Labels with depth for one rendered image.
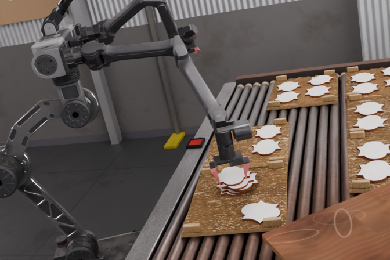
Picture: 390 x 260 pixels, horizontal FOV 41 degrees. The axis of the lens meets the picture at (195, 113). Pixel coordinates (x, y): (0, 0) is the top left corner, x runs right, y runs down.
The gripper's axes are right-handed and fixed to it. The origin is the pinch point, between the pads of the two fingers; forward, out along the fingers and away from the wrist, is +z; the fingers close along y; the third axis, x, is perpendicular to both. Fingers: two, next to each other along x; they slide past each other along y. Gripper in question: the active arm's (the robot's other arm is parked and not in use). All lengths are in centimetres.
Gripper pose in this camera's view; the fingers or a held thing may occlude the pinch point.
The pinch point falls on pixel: (232, 179)
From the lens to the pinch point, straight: 189.3
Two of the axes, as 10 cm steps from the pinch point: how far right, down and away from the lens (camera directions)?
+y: 9.8, -2.2, 0.2
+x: -0.9, -3.1, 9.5
